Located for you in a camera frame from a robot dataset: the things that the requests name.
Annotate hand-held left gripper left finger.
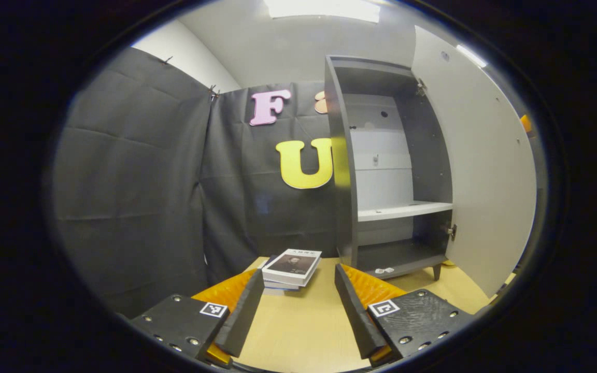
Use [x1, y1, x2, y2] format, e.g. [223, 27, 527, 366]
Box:
[130, 268, 265, 366]

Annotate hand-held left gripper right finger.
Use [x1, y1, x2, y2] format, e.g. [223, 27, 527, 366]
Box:
[334, 263, 474, 366]

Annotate light grey cabinet door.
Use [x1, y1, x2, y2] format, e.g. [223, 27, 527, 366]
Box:
[411, 25, 537, 299]

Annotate dark grey cabinet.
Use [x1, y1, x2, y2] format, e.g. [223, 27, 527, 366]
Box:
[324, 54, 458, 282]

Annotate white cabinet shelf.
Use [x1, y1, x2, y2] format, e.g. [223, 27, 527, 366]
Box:
[357, 201, 453, 222]

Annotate blue-edged book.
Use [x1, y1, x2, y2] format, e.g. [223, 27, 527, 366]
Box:
[263, 280, 302, 292]

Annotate white book with portrait cover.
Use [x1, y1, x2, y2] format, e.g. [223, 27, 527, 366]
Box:
[262, 248, 323, 288]

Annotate small ceiling light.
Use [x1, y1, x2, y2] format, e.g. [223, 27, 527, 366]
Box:
[457, 44, 488, 68]

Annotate black backdrop cloth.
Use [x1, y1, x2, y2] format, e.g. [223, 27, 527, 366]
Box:
[50, 47, 350, 319]

